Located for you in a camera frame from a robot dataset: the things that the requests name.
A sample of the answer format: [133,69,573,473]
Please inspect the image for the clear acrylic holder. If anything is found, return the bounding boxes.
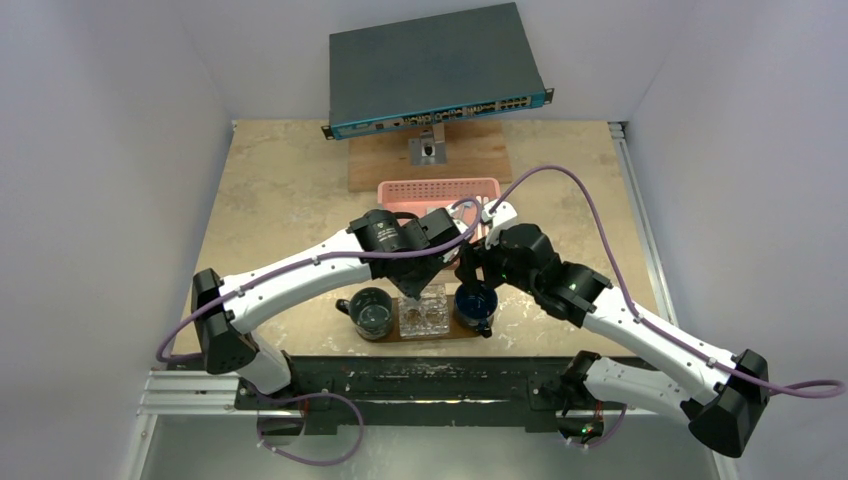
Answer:
[398,284,450,339]

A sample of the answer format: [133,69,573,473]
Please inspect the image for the pink plastic basket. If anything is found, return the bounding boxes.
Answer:
[377,177,501,217]

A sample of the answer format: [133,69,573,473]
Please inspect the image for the dark green cup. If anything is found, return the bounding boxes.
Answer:
[335,287,394,341]

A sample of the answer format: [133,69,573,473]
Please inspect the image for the oval wooden tray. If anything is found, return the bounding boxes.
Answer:
[366,294,480,343]

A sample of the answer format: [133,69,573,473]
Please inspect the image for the blue cup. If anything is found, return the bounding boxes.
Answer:
[453,283,499,338]

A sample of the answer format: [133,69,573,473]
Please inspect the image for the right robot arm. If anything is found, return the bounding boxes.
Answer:
[456,224,770,458]

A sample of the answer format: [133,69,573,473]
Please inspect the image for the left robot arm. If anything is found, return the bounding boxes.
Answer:
[191,208,473,409]

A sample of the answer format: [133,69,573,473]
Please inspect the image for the wooden base board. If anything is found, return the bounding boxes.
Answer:
[347,120,513,192]

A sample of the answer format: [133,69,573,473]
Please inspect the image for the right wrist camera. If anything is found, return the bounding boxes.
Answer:
[481,200,518,249]

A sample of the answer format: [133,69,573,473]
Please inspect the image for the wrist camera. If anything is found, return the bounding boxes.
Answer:
[446,196,483,233]
[481,200,518,249]

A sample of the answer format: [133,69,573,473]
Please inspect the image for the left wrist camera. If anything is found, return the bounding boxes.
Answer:
[446,196,483,233]

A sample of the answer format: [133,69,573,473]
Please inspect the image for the metal stand bracket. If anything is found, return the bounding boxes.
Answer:
[408,124,447,166]

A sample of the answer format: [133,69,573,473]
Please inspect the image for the black base frame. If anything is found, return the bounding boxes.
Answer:
[234,354,622,435]

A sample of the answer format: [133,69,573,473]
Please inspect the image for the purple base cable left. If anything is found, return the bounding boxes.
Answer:
[255,390,366,468]

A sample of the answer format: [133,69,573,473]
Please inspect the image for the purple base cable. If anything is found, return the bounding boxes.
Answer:
[255,390,366,468]
[563,400,629,452]

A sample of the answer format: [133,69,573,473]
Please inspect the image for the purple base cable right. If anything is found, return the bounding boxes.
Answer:
[563,400,629,452]

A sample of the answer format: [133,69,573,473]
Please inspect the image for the network switch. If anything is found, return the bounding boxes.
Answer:
[322,2,554,140]

